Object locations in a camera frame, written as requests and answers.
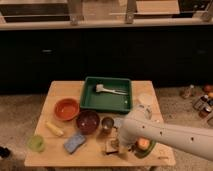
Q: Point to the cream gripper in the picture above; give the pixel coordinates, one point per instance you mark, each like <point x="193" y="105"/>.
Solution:
<point x="122" y="152"/>

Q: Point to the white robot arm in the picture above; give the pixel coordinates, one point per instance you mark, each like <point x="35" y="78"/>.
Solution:
<point x="138" y="123"/>

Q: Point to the dark maroon bowl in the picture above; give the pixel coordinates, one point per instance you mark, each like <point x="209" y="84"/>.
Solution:
<point x="87" y="121"/>

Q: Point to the orange red bowl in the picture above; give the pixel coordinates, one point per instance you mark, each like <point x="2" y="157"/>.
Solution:
<point x="66" y="109"/>

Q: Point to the green cucumber toy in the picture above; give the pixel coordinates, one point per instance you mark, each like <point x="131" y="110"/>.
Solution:
<point x="139" y="153"/>

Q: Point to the red yellow apple toy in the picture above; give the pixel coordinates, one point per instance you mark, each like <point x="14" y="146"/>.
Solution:
<point x="143" y="144"/>

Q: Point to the pale blue cloth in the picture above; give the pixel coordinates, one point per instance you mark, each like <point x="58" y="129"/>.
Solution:
<point x="118" y="122"/>

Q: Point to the small metal cup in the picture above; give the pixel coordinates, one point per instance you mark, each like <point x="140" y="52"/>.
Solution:
<point x="107" y="124"/>

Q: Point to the blue sponge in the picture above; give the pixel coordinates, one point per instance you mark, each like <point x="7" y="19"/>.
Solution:
<point x="74" y="142"/>

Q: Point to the white paper cup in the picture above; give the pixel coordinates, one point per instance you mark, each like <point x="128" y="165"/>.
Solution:
<point x="145" y="99"/>

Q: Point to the green plastic tray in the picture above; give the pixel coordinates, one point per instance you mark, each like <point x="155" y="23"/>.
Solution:
<point x="107" y="102"/>

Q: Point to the wooden table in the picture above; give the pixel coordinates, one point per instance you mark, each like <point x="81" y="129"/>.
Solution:
<point x="90" y="154"/>

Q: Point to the yellow corn toy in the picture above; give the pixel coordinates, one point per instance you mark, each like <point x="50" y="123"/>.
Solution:
<point x="54" y="129"/>

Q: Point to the light green plastic cup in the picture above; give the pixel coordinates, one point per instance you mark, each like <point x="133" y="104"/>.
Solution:
<point x="36" y="143"/>

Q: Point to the items on floor right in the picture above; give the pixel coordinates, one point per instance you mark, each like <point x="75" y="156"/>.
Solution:
<point x="203" y="102"/>

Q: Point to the black object on floor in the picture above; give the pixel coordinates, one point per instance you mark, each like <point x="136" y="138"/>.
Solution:
<point x="4" y="152"/>

